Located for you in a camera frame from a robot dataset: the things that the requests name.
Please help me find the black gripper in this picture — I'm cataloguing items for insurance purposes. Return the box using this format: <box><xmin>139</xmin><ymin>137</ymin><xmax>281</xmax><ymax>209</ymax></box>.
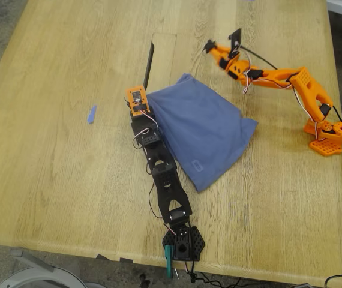
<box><xmin>130</xmin><ymin>112</ymin><xmax>160</xmax><ymax>133</ymax></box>

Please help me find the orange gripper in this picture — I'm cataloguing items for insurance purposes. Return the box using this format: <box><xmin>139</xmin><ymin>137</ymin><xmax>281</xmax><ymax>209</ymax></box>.
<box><xmin>202</xmin><ymin>39</ymin><xmax>251</xmax><ymax>80</ymax></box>

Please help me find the blue printed T-shirt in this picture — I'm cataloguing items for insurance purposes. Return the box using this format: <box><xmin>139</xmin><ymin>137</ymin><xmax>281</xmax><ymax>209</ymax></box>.
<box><xmin>145</xmin><ymin>73</ymin><xmax>259</xmax><ymax>193</ymax></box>

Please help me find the blue tape piece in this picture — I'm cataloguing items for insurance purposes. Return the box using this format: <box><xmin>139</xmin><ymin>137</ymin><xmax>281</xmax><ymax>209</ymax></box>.
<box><xmin>86</xmin><ymin>104</ymin><xmax>97</xmax><ymax>124</ymax></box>

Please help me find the green table clamp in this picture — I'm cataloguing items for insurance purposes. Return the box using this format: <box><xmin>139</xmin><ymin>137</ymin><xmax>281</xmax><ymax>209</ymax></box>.
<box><xmin>164</xmin><ymin>244</ymin><xmax>174</xmax><ymax>279</ymax></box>

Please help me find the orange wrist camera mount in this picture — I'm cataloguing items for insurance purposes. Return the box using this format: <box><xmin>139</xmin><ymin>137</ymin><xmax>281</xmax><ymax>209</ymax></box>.
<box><xmin>125</xmin><ymin>85</ymin><xmax>151</xmax><ymax>117</ymax></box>

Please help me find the thin black camera cable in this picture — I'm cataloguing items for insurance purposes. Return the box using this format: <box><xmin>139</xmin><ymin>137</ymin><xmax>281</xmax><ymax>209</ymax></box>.
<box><xmin>184</xmin><ymin>260</ymin><xmax>217</xmax><ymax>286</ymax></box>
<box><xmin>239</xmin><ymin>46</ymin><xmax>279</xmax><ymax>70</ymax></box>

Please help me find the wooden table cable hatch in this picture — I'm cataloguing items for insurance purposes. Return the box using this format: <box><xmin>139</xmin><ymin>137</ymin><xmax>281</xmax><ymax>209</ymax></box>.
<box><xmin>142</xmin><ymin>32</ymin><xmax>178</xmax><ymax>91</ymax></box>

